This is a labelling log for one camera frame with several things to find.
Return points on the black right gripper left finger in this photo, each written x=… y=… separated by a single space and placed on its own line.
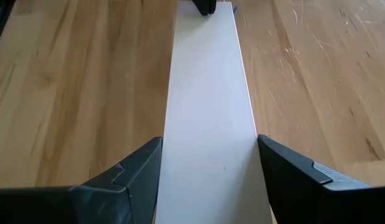
x=117 y=199

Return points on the white duct cover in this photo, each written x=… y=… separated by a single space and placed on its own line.
x=208 y=109

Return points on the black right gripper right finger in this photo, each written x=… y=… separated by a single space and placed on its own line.
x=298 y=193

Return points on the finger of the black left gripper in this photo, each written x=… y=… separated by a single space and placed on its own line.
x=205 y=6

